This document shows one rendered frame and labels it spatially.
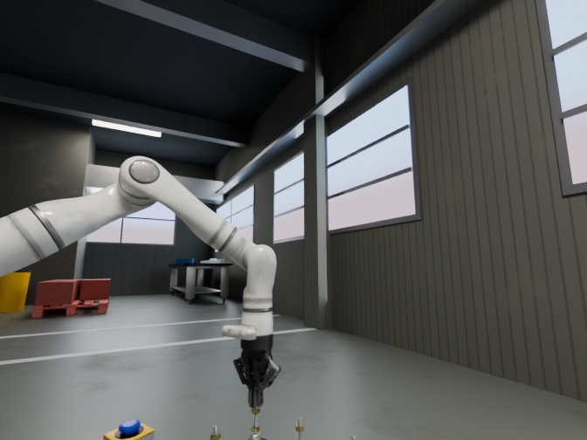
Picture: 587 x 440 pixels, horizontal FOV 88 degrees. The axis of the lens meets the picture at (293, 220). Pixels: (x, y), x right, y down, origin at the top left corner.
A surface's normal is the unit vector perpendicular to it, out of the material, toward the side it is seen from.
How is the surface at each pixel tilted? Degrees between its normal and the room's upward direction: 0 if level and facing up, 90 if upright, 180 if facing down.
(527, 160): 90
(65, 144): 90
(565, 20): 90
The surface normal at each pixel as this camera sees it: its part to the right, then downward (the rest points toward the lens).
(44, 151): 0.48, -0.14
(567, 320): -0.88, -0.07
